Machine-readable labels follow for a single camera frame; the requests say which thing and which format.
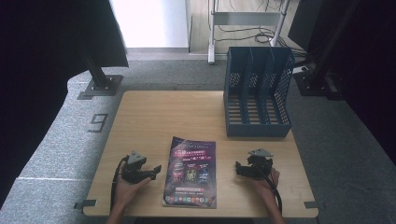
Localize person's left hand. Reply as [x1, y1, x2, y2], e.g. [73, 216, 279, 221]
[112, 163, 152, 213]

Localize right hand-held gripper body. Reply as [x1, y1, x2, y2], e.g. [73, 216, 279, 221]
[247, 147, 275, 180]

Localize blue plastic file rack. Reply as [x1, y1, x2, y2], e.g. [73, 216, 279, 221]
[222, 46, 296, 139]

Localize purple cover book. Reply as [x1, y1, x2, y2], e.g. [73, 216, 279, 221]
[162, 135, 218, 210]

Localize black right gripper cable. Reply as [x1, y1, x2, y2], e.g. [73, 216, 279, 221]
[257, 163, 284, 217]

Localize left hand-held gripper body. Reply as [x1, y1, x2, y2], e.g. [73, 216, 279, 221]
[120, 150, 151, 185]

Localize black floor cables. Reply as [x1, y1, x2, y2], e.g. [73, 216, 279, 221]
[214, 0, 310, 58]

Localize black metal stand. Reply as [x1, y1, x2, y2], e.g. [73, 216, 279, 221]
[76, 31, 124, 98]
[292, 0, 347, 102]

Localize grey metal table bracket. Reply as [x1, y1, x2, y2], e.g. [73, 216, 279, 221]
[304, 201, 327, 210]
[73, 199, 98, 211]

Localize black curtain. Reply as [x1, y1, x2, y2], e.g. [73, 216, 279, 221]
[289, 0, 396, 166]
[0, 0, 130, 207]

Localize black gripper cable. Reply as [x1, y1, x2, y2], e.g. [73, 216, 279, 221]
[109, 155, 130, 213]
[257, 163, 284, 217]

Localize white metal stand frame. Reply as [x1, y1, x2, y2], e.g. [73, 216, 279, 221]
[206, 0, 292, 65]

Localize white power strip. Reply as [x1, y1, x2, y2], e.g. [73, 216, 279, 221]
[291, 64, 310, 75]

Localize person's right hand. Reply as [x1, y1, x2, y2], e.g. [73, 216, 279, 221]
[250, 167, 281, 203]

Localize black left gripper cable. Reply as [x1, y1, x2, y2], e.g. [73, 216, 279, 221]
[109, 155, 130, 213]

